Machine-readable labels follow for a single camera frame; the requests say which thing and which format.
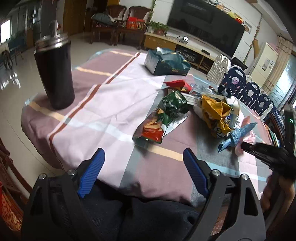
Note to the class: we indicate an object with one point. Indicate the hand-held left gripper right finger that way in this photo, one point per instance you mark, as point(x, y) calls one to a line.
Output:
point(195, 171)

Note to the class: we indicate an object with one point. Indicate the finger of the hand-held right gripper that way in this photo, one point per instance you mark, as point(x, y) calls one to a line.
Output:
point(266, 153)

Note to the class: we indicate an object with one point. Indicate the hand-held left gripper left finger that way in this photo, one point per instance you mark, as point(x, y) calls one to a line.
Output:
point(91, 171)

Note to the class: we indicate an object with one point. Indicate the white tissue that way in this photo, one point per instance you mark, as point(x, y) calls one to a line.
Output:
point(233, 104)

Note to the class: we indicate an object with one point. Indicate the person's right hand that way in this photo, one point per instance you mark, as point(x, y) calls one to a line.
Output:
point(269, 192)

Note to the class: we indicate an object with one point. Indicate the blue face mask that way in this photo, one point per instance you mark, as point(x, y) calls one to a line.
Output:
point(235, 136)

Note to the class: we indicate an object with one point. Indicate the green red chip bag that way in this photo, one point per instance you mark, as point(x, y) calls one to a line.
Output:
point(159, 125)

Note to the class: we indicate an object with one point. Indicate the yellow crumpled wrapper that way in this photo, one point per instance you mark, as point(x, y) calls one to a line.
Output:
point(215, 109)

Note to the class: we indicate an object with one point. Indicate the white blue medicine box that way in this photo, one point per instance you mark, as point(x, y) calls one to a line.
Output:
point(192, 98)

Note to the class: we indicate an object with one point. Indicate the black white small wrapper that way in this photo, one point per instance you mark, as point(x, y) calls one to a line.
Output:
point(224, 90)

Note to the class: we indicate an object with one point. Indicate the striped pink grey tablecloth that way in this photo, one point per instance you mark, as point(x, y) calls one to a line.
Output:
point(115, 97)

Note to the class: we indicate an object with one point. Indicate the beige curtain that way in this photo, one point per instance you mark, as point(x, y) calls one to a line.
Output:
point(281, 60)

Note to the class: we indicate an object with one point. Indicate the white standing air conditioner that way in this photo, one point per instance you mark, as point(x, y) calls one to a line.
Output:
point(263, 62)

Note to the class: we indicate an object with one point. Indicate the clear plastic wrapper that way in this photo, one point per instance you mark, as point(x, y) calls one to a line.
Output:
point(201, 89)

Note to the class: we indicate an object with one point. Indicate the red snack wrapper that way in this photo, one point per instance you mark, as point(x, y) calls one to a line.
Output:
point(177, 83)

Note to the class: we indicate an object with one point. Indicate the red patterned cloth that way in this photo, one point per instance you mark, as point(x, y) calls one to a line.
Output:
point(9, 213)

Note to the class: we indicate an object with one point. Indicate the small black monitor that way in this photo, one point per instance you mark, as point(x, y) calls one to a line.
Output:
point(239, 63)

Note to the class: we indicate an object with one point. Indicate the black tumbler with steel lid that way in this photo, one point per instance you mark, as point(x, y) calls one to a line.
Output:
point(54, 76)

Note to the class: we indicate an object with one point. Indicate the dark green tissue box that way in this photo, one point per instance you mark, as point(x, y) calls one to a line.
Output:
point(161, 67)

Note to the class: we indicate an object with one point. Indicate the small desk clock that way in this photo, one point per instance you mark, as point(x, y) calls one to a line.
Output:
point(184, 39)

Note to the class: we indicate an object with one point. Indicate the yellow wooden television cabinet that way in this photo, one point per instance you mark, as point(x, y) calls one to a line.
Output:
point(159, 42)

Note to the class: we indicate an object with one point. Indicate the row of plush toys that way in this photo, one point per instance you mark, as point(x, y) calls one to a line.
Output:
point(231, 14)

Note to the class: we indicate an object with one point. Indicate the large black television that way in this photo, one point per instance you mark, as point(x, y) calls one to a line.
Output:
point(203, 27)

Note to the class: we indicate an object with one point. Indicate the dark wooden armchair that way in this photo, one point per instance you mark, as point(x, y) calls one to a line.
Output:
point(101, 30)
point(136, 34)

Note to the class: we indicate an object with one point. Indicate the potted green plant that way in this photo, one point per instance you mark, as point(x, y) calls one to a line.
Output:
point(159, 26)

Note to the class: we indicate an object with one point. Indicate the dark cushion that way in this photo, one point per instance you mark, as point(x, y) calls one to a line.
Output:
point(101, 18)

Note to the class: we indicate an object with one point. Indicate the red gift box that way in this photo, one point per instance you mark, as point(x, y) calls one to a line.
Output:
point(135, 23)

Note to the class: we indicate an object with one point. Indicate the wooden door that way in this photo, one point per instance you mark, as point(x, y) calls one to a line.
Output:
point(77, 16)

